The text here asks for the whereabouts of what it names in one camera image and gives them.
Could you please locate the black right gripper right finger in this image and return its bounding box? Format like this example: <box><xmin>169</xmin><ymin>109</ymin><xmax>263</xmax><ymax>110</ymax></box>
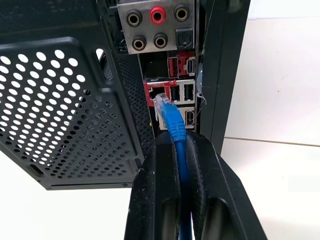
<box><xmin>185</xmin><ymin>131</ymin><xmax>269</xmax><ymax>240</ymax></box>

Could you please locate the black computer tower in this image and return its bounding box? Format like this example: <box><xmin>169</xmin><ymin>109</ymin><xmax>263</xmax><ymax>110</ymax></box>
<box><xmin>0</xmin><ymin>0</ymin><xmax>252</xmax><ymax>192</ymax></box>

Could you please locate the blue ethernet cable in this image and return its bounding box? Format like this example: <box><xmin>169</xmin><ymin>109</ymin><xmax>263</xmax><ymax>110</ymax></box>
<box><xmin>153</xmin><ymin>92</ymin><xmax>195</xmax><ymax>240</ymax></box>

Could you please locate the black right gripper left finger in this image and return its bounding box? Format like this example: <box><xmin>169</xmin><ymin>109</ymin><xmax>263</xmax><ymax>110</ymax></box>
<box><xmin>123</xmin><ymin>131</ymin><xmax>182</xmax><ymax>240</ymax></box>

